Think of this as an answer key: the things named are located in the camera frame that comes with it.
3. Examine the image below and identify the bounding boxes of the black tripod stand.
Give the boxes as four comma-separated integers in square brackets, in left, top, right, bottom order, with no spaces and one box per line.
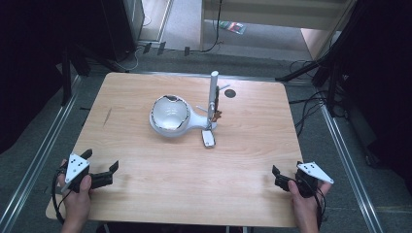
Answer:
[275,0,368,117]

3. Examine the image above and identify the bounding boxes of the metal floor rail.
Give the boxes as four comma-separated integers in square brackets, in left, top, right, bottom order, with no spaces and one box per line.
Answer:
[0,73,83,233]
[319,102,386,233]

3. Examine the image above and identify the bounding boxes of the black floor cables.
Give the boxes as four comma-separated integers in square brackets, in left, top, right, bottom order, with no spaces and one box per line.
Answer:
[287,58,334,138]

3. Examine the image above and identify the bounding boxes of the person's right hand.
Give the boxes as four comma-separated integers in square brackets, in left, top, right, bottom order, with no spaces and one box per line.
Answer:
[287,180,333,225]

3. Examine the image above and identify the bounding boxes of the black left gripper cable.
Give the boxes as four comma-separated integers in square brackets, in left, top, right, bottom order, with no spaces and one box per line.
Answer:
[51,164,71,225]

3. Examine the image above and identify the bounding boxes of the beige wooden shelf unit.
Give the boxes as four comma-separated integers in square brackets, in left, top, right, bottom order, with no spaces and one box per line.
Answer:
[199,0,358,61]

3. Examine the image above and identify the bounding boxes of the white key rack with bowl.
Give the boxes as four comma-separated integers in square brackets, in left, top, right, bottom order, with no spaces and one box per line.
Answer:
[149,70,231,139]

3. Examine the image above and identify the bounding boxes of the white floor cable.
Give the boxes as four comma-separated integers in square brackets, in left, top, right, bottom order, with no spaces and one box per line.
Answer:
[114,45,145,73]

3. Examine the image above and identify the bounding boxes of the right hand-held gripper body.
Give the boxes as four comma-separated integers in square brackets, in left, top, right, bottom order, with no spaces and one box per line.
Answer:
[273,161,335,199]

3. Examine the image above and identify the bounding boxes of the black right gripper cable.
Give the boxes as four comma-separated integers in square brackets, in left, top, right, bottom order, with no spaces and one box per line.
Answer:
[307,178,327,231]

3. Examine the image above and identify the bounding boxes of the black hanging cable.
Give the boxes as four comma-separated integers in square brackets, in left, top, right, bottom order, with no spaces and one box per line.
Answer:
[193,0,225,53]

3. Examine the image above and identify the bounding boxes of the black cabinet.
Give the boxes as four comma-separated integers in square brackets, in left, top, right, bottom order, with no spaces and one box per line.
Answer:
[99,0,146,63]

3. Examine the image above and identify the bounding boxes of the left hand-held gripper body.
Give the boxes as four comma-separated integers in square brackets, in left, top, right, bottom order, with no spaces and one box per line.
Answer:
[60,152,114,193]

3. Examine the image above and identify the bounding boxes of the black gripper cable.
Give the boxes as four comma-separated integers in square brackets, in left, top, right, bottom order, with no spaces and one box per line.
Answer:
[51,164,71,225]
[307,178,327,231]

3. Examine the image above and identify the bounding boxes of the silver keychain with tag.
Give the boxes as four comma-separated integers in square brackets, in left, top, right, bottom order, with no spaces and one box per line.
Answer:
[200,109,218,150]

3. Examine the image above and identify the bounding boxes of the colourful packet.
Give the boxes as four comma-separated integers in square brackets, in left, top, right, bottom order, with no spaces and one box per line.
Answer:
[219,20,248,36]

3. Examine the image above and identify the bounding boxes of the person's left hand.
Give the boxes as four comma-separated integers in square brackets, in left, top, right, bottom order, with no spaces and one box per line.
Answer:
[57,158,94,222]

